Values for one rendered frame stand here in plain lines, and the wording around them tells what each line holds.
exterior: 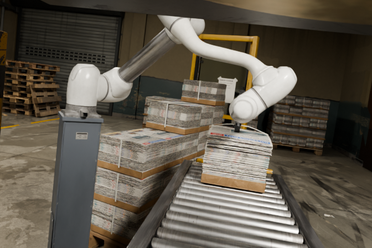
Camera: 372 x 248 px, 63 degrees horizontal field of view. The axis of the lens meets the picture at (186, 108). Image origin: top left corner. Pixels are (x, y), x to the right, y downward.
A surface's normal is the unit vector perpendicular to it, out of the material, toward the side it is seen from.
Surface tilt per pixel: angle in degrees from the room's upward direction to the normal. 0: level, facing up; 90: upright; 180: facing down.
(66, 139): 90
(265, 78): 71
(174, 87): 90
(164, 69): 90
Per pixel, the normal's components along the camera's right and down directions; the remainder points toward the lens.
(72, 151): 0.47, 0.13
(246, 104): -0.08, -0.11
